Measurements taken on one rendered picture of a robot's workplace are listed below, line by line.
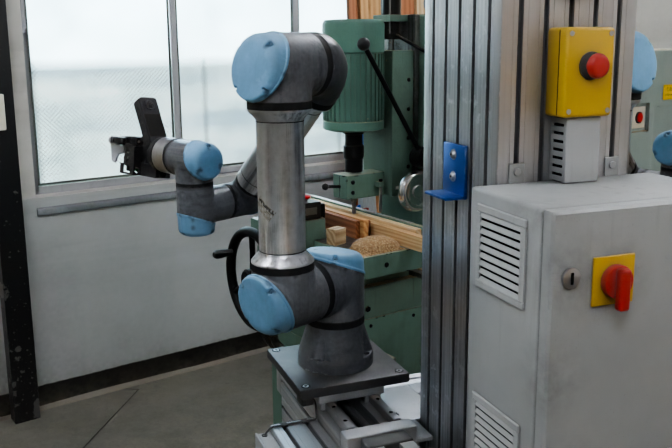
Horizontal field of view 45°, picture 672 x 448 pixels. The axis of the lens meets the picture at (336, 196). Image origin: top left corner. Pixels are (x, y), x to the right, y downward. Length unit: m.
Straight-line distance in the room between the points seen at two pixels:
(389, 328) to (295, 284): 0.84
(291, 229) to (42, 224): 2.01
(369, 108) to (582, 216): 1.24
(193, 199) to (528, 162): 0.68
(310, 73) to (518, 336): 0.57
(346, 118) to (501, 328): 1.16
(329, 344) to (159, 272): 2.05
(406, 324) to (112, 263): 1.56
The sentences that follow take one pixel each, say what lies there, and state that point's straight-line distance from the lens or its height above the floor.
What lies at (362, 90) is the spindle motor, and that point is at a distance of 2.23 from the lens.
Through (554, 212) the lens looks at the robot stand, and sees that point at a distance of 1.07.
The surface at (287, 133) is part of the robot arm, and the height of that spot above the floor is 1.29.
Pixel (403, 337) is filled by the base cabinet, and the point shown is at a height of 0.63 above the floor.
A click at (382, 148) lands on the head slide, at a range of 2.36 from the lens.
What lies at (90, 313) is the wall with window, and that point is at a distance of 3.48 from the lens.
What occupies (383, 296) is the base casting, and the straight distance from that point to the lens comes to 2.20.
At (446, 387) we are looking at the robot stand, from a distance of 1.49.
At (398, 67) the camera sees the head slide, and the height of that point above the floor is 1.37.
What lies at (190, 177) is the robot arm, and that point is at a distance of 1.61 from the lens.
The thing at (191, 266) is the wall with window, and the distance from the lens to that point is 3.61.
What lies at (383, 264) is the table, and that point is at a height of 0.87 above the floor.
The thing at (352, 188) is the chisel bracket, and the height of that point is 1.03.
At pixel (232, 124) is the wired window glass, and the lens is 3.68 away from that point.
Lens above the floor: 1.45
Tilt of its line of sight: 11 degrees down
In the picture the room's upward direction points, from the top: straight up
